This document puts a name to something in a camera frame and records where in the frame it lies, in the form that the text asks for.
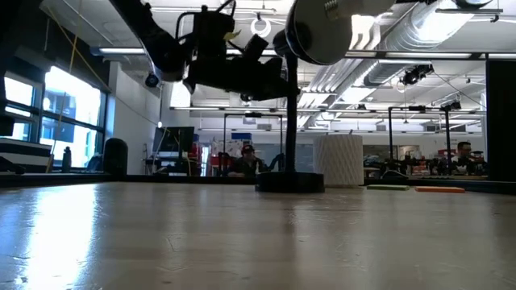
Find white coiled ceiling cable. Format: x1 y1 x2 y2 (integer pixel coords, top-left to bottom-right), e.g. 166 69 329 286
249 14 273 39

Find dark drinking bottle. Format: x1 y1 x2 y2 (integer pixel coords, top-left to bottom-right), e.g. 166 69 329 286
61 146 73 173

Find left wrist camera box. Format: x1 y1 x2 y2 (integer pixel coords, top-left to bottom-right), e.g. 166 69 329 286
241 34 270 61

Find green sticky note pad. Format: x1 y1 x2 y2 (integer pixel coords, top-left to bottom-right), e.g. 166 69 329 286
366 184 410 192

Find yellow cable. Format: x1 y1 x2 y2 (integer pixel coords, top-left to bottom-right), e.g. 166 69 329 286
44 7 110 173

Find black rounded chair back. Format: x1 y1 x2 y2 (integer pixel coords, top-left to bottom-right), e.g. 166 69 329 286
103 137 129 176

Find black ceiling-mounted camera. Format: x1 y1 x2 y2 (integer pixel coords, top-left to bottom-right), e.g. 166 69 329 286
398 63 435 86

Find black desk lamp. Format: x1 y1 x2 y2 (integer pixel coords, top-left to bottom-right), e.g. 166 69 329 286
256 0 355 193

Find black computer monitor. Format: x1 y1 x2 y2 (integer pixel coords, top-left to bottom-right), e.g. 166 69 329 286
152 126 195 154

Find white ribbed pen cup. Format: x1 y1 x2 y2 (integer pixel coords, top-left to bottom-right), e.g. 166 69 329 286
313 134 364 187

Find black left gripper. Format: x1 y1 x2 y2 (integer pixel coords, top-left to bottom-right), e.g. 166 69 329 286
183 10 302 102

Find person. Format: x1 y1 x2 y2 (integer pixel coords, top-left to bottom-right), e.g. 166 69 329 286
450 140 488 176
227 143 269 178

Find orange sticky note pad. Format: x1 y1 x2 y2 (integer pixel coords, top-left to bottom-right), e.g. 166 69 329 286
414 185 466 193

